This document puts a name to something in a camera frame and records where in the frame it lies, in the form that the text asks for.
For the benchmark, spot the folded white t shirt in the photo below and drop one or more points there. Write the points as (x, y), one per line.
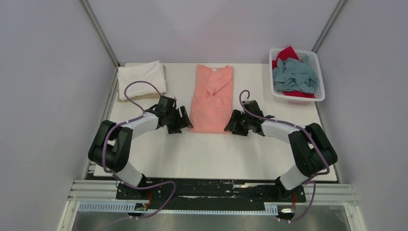
(141, 79)

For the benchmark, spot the right aluminium frame post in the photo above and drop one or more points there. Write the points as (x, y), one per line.
(329, 24)

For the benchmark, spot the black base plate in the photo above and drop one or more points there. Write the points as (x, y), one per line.
(184, 193)

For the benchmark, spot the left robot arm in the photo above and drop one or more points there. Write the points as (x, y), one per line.
(111, 146)

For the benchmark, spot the grey blue t shirt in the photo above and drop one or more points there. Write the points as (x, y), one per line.
(294, 75)

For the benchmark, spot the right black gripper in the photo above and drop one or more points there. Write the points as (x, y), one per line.
(233, 123)

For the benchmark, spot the white slotted cable duct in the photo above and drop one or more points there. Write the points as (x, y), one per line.
(134, 207)

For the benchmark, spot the left aluminium frame post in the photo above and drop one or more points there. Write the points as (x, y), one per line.
(99, 31)

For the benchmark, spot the white plastic basket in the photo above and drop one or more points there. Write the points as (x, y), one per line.
(313, 64)

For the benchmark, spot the red t shirt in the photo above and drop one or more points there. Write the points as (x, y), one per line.
(289, 53)

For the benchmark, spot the salmon pink t shirt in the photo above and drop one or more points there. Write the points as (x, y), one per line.
(212, 101)

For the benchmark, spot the aluminium frame post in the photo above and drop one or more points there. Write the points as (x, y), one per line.
(99, 31)
(329, 24)

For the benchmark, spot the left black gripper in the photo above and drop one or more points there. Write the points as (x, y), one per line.
(184, 121)

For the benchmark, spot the folded beige t shirt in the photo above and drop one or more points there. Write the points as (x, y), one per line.
(149, 95)

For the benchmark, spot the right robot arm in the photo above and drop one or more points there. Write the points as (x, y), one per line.
(312, 151)

